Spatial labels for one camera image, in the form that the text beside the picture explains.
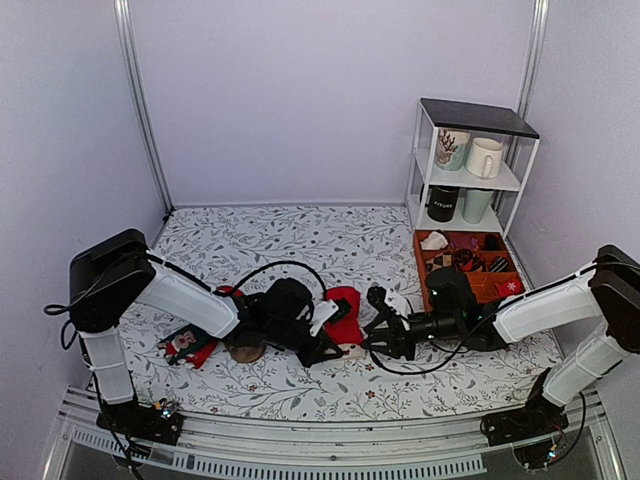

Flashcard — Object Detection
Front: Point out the white rolled sock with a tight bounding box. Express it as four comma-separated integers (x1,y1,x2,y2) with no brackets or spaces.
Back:
420,231,449,251

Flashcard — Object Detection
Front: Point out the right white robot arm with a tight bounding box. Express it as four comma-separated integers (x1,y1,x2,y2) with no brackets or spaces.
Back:
363,245,639,436

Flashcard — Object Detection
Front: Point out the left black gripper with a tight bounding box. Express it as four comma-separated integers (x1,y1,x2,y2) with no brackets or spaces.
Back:
266,321,341,371

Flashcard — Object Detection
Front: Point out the black cable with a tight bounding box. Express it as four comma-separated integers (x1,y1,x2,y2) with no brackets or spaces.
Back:
367,319,496,376
224,260,329,306

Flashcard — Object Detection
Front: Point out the white ribbed mug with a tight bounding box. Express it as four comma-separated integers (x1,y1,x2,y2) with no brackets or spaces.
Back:
465,137,504,179

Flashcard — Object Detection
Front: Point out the black mug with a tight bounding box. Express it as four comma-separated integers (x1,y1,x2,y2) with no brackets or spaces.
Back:
427,186,459,223

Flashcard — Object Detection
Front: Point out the black striped rolled sock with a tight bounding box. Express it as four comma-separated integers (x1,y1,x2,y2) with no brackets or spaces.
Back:
487,255,515,273

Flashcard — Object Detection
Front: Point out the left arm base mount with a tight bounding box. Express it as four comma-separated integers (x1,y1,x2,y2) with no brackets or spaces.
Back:
96,398,184,446

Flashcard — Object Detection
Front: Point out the pale green mug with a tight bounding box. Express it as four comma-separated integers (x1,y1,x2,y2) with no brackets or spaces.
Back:
462,189,494,224

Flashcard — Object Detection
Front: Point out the floral table mat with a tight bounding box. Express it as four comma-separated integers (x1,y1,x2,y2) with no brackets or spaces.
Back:
120,206,560,422

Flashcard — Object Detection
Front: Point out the red snowflake rolled sock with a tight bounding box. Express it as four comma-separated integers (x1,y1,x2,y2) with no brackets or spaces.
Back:
495,278,525,298

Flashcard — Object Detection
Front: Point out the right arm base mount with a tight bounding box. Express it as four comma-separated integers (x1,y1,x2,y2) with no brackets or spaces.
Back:
480,373,569,470

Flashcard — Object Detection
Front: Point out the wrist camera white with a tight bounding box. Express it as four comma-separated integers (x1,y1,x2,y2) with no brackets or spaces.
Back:
366,285,413,331
309,298,352,337

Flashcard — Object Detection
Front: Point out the coral pattern mug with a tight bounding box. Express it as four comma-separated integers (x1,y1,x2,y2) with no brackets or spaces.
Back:
435,128,471,171

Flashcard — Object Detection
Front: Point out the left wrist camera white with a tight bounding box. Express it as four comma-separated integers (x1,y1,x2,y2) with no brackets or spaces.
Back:
309,298,352,337

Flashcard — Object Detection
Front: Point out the orange divided organizer tray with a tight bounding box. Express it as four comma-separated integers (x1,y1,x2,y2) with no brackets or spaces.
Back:
413,230,525,311

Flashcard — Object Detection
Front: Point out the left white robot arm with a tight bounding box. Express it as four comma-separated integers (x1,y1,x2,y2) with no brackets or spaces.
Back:
69,229,350,434

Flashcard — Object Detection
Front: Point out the aluminium front rail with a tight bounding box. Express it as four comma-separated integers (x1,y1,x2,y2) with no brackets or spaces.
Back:
39,387,626,480

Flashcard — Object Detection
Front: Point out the brown patterned rolled sock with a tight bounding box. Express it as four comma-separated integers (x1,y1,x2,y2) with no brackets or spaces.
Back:
425,249,474,273

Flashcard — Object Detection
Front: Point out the left black cable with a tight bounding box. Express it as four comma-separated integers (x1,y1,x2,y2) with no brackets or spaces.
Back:
224,260,329,306

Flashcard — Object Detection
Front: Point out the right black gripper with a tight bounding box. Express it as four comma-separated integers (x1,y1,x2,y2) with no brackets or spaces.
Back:
360,311,462,362

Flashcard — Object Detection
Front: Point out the right black cable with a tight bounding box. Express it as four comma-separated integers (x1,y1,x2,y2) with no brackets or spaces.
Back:
367,319,496,376

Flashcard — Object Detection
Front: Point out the red and beige sock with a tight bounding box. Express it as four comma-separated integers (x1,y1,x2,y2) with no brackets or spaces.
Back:
324,286,366,360

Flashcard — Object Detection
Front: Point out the dark maroon rolled sock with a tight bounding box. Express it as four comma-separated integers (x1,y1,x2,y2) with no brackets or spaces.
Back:
446,232,479,251

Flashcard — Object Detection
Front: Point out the white metal shelf rack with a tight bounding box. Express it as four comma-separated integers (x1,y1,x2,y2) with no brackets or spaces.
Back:
406,98,540,236

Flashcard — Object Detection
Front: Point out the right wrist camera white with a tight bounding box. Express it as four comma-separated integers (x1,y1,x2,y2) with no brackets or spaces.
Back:
366,285,413,331

